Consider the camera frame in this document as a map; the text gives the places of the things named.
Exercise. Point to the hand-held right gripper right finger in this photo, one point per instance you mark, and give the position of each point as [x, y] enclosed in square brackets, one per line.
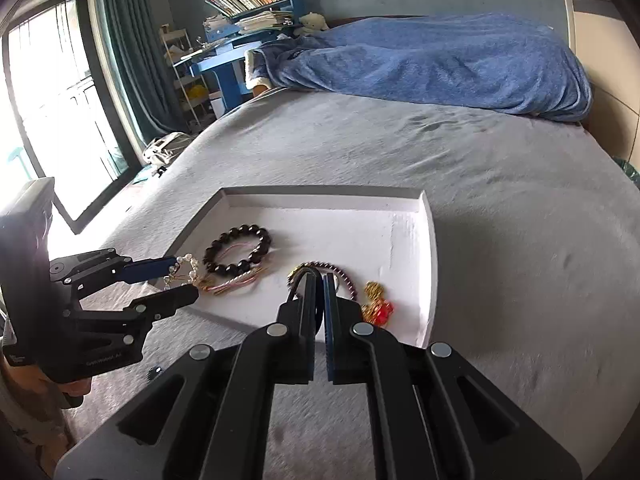
[330, 320]

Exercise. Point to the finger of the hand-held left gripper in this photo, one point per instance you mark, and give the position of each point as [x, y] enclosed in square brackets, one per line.
[145, 270]
[170, 297]

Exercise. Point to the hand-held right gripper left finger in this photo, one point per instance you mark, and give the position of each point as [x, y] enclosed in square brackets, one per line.
[305, 320]

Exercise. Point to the red and gold charm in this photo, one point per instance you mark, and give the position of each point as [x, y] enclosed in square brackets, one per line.
[382, 310]

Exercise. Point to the grey shallow cardboard box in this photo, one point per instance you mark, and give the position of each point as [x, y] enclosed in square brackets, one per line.
[350, 230]

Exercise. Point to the person's left hand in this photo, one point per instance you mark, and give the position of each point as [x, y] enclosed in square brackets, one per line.
[77, 387]

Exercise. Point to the white bag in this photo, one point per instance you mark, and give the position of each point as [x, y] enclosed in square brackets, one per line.
[165, 147]

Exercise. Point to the black framed window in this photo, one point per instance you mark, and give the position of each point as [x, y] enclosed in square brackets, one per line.
[60, 110]

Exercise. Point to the white storage box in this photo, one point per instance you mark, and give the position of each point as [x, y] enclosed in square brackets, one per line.
[217, 105]

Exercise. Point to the yellow bag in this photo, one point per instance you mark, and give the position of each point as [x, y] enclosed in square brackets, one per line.
[196, 93]

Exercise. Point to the blue desk with shelf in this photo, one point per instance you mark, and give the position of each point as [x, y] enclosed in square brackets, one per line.
[227, 80]

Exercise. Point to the teal curtain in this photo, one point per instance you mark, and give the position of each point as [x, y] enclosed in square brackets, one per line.
[135, 60]

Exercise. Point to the white trolley rack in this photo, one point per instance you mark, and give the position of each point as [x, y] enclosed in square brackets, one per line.
[172, 35]

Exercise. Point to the blue fleece blanket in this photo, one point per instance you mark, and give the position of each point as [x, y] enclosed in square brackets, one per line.
[425, 65]

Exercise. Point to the stack of papers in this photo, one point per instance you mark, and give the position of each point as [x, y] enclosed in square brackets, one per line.
[262, 21]

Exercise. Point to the white plush toy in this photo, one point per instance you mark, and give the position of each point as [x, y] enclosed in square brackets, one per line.
[312, 22]

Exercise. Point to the green patterned cloth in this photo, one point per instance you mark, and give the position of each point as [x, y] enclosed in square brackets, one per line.
[627, 172]

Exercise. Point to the beige wardrobe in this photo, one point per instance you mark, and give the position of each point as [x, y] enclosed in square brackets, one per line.
[600, 35]

